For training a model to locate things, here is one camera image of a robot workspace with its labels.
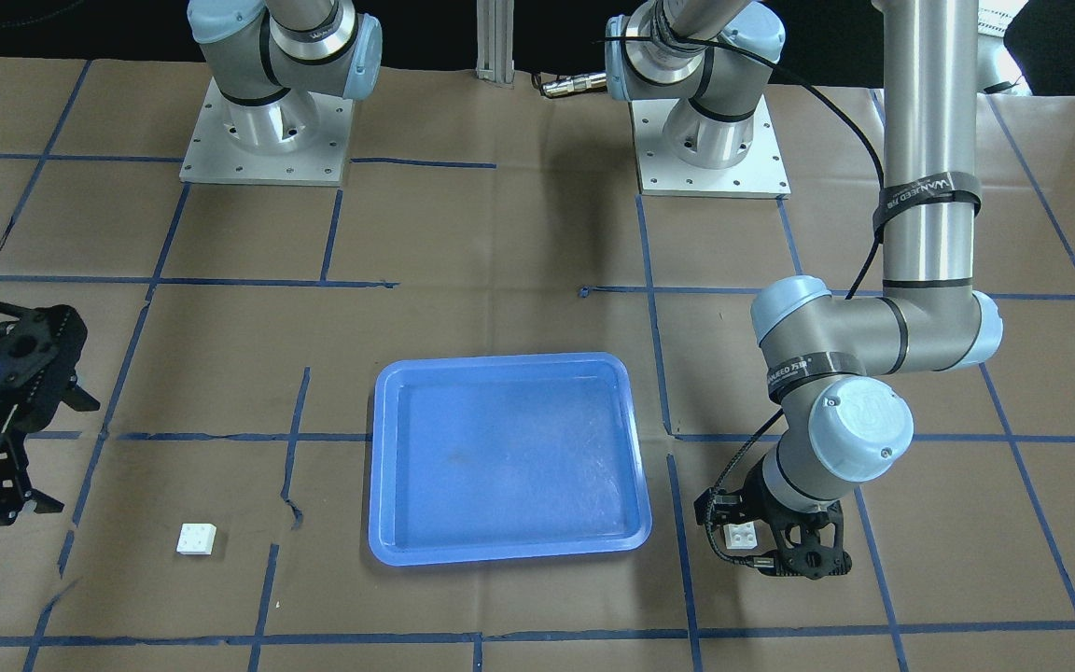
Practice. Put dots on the white block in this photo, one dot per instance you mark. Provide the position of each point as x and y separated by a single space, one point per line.
196 539
740 537

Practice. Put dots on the aluminium frame post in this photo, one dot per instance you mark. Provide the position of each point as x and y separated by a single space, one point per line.
494 22

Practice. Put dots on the silver cable connector plug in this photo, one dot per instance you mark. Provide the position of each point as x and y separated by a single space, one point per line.
562 87

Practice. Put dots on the blue plastic tray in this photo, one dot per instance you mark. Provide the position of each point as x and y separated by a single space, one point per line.
505 458

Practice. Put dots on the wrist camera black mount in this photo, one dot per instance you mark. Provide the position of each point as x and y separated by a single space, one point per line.
808 551

